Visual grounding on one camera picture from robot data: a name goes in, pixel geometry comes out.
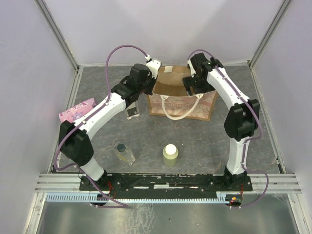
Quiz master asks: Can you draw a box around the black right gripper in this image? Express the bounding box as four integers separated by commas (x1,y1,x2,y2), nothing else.
182,74,215,100

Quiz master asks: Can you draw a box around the brown canvas tote bag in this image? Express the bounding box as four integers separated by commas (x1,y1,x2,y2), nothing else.
148,66,218,121

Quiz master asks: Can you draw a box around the clear square bottle dark label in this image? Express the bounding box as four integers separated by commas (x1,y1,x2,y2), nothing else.
125,101,140,120

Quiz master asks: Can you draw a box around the clear square bottle yellow liquid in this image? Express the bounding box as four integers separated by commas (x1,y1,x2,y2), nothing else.
113,141,136,166

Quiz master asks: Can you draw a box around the yellow-green lotion bottle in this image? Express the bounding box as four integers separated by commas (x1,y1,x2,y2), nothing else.
163,144,178,167

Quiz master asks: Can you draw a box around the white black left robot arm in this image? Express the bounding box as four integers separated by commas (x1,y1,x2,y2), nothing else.
58,59,161,190

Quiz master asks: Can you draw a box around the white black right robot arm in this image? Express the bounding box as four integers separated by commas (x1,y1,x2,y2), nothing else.
183,49,261,191

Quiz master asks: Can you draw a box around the pink tissue pack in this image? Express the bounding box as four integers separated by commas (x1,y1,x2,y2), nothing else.
58,98,98,123

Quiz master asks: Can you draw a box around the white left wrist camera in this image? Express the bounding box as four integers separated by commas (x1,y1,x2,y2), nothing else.
146,58,162,79

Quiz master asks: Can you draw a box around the aluminium frame post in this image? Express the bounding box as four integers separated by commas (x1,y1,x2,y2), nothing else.
34,0,79,70

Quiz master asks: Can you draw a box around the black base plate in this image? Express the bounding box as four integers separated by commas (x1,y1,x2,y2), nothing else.
79,172,253,195

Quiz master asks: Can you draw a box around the aluminium front rail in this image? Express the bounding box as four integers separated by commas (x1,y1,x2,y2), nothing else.
35,174,301,194

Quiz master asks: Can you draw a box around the blue slotted cable duct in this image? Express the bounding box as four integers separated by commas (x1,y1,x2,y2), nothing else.
46,190,240,204

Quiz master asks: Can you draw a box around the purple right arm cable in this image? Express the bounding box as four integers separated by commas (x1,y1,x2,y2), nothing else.
187,50,270,208

